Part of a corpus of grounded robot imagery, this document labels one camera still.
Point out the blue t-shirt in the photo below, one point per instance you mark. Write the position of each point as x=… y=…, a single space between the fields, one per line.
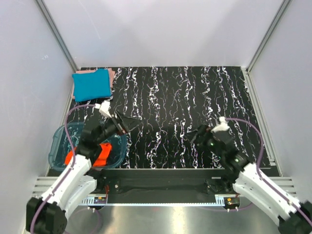
x=91 y=85

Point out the front aluminium rail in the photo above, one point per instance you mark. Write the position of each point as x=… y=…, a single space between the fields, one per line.
x=44 y=182

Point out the aluminium frame post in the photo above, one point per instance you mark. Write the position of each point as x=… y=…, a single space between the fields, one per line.
x=271 y=29
x=56 y=33

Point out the connector box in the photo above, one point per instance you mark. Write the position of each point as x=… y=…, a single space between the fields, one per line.
x=100 y=199
x=232 y=201

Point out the left aluminium frame post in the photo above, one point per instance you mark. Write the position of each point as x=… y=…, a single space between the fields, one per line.
x=56 y=33

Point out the right aluminium frame post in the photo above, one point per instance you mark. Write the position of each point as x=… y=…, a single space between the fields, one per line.
x=271 y=29

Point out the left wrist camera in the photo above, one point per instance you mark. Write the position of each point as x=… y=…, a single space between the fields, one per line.
x=104 y=108

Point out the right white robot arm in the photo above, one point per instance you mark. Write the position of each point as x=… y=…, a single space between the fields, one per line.
x=290 y=214

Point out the pink folded t-shirt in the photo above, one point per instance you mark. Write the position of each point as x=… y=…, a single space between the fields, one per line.
x=112 y=75

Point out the right connector box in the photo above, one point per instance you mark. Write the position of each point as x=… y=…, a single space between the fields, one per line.
x=232 y=201

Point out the orange t-shirt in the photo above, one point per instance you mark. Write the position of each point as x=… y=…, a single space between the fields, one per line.
x=101 y=160

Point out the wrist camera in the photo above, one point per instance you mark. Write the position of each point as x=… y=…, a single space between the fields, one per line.
x=104 y=108
x=222 y=126

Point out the left connector box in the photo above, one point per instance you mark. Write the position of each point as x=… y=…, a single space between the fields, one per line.
x=100 y=199

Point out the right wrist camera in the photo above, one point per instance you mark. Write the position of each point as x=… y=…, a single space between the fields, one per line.
x=222 y=126

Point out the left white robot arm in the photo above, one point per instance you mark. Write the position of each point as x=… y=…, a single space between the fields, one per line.
x=49 y=213

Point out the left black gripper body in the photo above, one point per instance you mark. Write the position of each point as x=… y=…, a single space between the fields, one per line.
x=119 y=124

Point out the clear blue plastic bin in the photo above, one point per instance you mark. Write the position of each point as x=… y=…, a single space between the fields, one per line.
x=61 y=147

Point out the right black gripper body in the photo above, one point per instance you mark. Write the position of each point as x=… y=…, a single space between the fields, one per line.
x=201 y=136

